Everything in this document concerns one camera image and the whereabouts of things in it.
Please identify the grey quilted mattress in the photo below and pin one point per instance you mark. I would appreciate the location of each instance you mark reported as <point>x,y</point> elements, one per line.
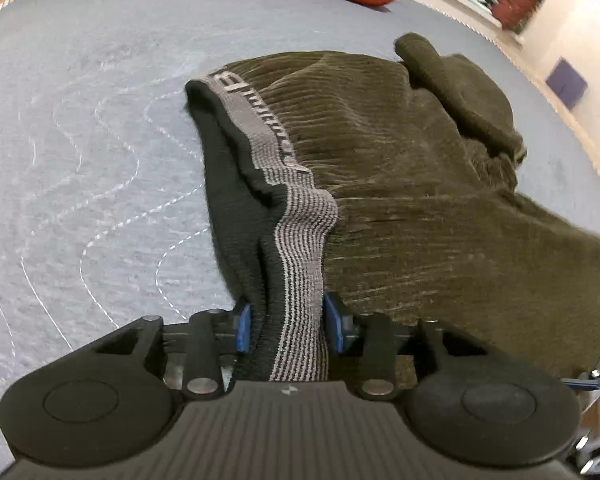
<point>103,217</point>

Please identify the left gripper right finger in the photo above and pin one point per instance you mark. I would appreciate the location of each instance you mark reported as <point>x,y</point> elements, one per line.
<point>361,350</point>

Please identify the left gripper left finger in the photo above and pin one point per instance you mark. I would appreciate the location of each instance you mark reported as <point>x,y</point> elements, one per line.
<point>213,335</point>

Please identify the dark red patterned cushion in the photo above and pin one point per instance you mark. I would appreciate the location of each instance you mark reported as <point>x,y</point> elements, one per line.
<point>514,14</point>

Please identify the dark olive corduroy pants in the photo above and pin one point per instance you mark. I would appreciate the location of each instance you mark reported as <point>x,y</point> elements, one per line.
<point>394,184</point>

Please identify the purple yoga mat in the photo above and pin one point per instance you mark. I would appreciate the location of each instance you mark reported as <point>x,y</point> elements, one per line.
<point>566,83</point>

